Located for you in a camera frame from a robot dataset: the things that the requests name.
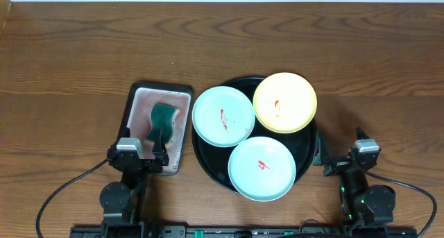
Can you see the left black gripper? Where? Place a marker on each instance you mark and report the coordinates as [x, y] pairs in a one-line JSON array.
[[145, 163]]

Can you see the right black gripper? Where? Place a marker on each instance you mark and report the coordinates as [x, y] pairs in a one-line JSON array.
[[320, 153]]

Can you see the green yellow sponge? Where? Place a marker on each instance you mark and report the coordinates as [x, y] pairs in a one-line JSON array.
[[162, 122]]

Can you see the yellow plate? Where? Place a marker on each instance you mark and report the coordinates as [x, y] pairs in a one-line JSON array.
[[285, 102]]

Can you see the light blue plate front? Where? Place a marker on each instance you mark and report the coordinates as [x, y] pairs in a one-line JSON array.
[[262, 169]]

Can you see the light blue plate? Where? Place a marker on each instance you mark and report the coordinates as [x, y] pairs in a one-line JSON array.
[[262, 169], [223, 116]]

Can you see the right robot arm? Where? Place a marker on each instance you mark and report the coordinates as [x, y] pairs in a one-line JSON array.
[[365, 205]]

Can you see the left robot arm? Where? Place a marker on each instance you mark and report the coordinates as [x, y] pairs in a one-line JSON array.
[[122, 201]]

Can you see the rectangular black soapy tray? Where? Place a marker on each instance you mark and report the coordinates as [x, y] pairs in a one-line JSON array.
[[137, 118]]

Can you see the round black tray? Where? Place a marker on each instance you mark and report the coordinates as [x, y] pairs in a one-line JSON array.
[[303, 144]]

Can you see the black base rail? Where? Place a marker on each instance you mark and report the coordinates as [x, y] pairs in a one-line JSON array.
[[206, 232]]

